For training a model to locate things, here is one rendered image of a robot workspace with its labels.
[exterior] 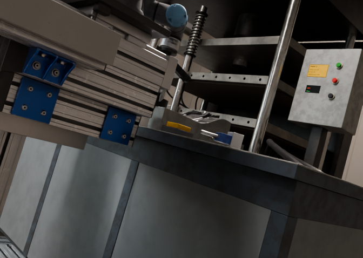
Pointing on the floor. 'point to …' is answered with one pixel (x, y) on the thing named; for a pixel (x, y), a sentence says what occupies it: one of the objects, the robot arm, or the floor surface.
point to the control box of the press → (328, 96)
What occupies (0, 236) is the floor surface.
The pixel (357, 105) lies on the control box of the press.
